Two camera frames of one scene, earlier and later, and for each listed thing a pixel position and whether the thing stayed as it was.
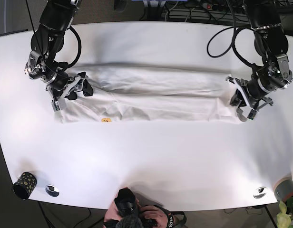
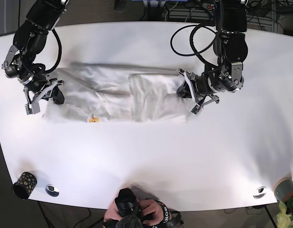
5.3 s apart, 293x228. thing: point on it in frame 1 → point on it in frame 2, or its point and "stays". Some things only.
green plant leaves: (289, 212) stays
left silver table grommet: (52, 190) stays
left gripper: (250, 92) → (201, 87)
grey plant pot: (285, 188) stays
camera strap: (170, 214) → (166, 213)
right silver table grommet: (260, 193) stays
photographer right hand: (112, 213) stays
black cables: (187, 10) → (200, 26)
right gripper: (60, 89) → (45, 91)
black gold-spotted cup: (25, 185) stays
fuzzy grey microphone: (129, 221) stays
